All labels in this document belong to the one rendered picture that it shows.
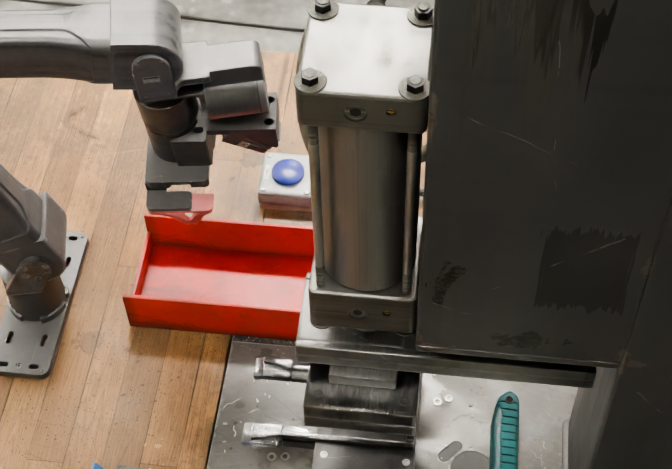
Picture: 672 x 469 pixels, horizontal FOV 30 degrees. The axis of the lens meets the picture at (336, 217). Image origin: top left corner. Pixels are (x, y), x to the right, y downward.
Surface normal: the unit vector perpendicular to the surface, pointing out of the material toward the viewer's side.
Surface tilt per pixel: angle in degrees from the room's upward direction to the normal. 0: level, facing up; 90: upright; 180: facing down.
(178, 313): 90
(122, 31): 6
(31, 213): 71
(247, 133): 102
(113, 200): 0
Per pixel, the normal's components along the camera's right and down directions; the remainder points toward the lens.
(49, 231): 0.93, -0.29
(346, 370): -0.02, -0.62
